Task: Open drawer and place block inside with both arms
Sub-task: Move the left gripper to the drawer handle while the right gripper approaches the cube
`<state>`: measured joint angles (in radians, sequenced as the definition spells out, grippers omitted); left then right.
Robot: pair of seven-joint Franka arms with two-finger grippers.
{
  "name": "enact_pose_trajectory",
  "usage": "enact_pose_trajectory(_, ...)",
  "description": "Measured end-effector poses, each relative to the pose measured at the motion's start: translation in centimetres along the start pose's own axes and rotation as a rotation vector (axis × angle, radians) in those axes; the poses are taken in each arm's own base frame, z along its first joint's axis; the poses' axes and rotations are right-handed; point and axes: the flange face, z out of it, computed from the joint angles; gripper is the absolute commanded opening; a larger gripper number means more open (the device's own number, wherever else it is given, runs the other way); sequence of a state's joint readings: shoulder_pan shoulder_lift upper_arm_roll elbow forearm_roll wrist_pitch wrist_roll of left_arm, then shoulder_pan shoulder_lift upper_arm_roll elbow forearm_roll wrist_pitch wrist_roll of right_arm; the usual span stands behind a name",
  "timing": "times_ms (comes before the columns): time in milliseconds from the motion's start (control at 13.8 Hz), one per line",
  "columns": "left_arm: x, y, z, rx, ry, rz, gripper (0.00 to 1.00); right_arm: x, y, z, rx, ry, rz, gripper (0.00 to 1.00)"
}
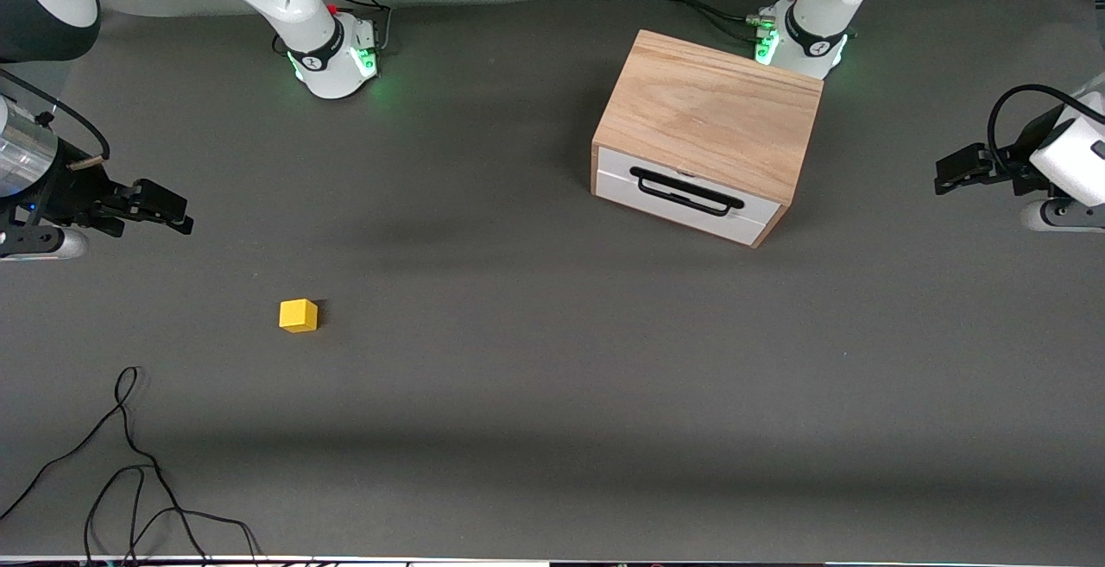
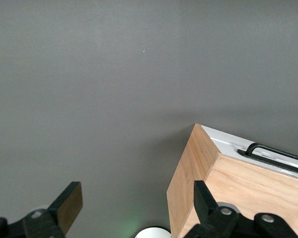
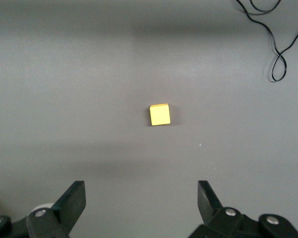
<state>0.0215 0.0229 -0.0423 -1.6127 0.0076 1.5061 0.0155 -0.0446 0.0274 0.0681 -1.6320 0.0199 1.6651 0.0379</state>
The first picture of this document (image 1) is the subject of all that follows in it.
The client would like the yellow cube block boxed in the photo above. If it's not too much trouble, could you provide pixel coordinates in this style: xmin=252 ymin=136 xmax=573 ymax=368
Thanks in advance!
xmin=279 ymin=299 xmax=319 ymax=333

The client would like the black metal drawer handle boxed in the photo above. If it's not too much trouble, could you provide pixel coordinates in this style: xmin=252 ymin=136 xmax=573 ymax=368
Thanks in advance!
xmin=630 ymin=167 xmax=745 ymax=217

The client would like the white-fronted wooden drawer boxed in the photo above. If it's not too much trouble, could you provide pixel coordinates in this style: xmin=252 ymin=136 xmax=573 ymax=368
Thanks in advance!
xmin=596 ymin=146 xmax=782 ymax=246

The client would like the wooden drawer cabinet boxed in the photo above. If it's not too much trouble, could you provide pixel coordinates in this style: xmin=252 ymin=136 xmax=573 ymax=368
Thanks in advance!
xmin=591 ymin=29 xmax=824 ymax=249

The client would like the dark grey table mat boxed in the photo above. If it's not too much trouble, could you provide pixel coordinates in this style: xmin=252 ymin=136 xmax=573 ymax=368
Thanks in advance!
xmin=0 ymin=0 xmax=1105 ymax=561

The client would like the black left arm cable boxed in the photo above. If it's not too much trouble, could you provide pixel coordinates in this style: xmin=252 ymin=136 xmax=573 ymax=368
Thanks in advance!
xmin=988 ymin=84 xmax=1105 ymax=180

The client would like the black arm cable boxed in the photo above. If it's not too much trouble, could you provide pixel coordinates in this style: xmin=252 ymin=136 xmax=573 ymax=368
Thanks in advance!
xmin=988 ymin=84 xmax=1105 ymax=180
xmin=0 ymin=71 xmax=111 ymax=162

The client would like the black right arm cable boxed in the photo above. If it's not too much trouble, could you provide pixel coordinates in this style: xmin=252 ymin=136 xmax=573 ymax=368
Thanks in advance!
xmin=0 ymin=71 xmax=111 ymax=162

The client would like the thin black loose cable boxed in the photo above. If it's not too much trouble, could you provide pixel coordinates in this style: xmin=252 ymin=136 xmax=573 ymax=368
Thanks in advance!
xmin=84 ymin=466 xmax=262 ymax=567
xmin=0 ymin=366 xmax=212 ymax=567

